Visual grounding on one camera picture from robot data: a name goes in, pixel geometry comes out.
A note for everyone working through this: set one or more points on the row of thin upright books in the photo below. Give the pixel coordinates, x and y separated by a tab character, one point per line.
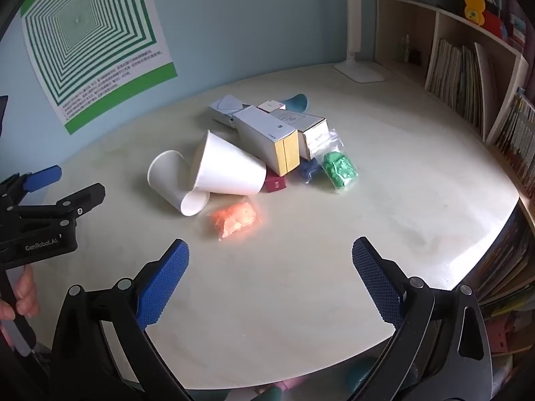
455	75

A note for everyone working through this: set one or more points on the teal round pad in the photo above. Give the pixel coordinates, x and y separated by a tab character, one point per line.
296	102

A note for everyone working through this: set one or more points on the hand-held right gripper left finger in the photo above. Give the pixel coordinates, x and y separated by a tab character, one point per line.
165	284

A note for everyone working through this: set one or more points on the curved wooden bookshelf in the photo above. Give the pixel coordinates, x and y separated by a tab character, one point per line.
433	29

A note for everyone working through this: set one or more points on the person's leg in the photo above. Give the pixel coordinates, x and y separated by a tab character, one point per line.
363	374
267	394

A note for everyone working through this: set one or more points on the green filled plastic bag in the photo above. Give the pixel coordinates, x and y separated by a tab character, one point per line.
338	169

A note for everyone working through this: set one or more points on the white and brown carton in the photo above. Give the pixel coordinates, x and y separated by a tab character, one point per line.
313	133

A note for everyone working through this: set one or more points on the yellow toy duck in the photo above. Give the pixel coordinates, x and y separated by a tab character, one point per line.
474	4

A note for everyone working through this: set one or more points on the dark red box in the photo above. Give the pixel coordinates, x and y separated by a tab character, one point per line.
275	183

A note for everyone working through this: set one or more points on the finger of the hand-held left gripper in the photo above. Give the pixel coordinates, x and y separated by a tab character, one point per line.
83	198
41	177

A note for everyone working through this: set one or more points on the orange plastic bag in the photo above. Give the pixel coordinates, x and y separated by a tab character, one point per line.
236	217

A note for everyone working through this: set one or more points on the small white red-label box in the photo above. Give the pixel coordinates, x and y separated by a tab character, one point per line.
271	105

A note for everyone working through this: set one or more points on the green striped wall poster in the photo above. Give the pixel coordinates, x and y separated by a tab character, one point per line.
83	29

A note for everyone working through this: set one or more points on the person's left hand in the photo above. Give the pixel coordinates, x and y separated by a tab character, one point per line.
25	296

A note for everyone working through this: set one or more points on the person's left leg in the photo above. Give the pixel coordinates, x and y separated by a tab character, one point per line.
267	394

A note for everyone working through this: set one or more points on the person's right leg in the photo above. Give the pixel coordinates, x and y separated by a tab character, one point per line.
363	374

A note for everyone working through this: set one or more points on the white box with yellow end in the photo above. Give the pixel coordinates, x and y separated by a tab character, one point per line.
259	133

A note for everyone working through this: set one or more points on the books below table edge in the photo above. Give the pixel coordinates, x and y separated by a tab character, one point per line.
505	275

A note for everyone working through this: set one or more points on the row of colourful slanted books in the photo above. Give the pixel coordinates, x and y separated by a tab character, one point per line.
518	133

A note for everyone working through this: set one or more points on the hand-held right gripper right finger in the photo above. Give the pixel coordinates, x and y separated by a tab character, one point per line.
376	280

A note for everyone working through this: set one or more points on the white paper cup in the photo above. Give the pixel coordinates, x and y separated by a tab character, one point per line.
225	167
167	175

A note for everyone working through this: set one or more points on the blue filled plastic bag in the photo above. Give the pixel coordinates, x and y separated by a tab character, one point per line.
309	171

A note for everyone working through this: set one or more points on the flat white and blue box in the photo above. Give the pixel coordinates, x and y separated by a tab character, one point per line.
223	108

